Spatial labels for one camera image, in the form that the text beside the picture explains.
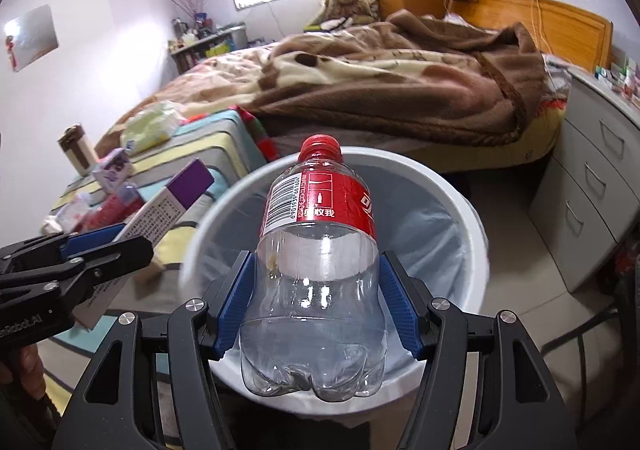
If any clear bottle red label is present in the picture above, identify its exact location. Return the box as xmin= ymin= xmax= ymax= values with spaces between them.
xmin=240 ymin=135 xmax=387 ymax=402

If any green tissue pack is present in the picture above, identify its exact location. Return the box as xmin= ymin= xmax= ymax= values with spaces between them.
xmin=120 ymin=100 xmax=184 ymax=155

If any brown white cup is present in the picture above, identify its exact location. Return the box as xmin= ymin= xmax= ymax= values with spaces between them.
xmin=58 ymin=124 xmax=99 ymax=177

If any brown cream fleece blanket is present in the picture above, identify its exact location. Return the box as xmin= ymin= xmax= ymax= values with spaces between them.
xmin=94 ymin=8 xmax=551 ymax=159

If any silver wall poster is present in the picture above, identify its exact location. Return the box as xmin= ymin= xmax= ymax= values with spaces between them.
xmin=3 ymin=4 xmax=58 ymax=72

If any brown teddy bear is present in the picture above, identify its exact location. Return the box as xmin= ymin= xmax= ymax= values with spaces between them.
xmin=323 ymin=0 xmax=375 ymax=25

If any purple milk carton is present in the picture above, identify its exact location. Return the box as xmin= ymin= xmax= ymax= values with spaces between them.
xmin=92 ymin=147 xmax=134 ymax=194

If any white trash bin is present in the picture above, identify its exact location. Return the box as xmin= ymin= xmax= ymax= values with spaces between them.
xmin=178 ymin=147 xmax=489 ymax=421

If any red pink snack packet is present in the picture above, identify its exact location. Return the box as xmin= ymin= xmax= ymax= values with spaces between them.
xmin=79 ymin=182 xmax=144 ymax=233

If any striped table cloth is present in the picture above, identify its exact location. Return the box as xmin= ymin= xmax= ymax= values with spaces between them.
xmin=39 ymin=107 xmax=280 ymax=412

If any wooden bed headboard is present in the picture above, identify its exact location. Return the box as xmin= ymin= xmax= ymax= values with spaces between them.
xmin=450 ymin=0 xmax=613 ymax=72

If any white purple long box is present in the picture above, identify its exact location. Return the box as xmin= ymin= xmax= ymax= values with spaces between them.
xmin=73 ymin=158 xmax=214 ymax=329

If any person's left hand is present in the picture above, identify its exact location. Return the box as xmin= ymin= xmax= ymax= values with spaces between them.
xmin=0 ymin=345 xmax=46 ymax=401

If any cluttered side shelf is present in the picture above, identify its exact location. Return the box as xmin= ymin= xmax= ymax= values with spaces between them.
xmin=167 ymin=17 xmax=248 ymax=74

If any grey drawer cabinet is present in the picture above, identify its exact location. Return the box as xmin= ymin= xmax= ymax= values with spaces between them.
xmin=528 ymin=67 xmax=639 ymax=292

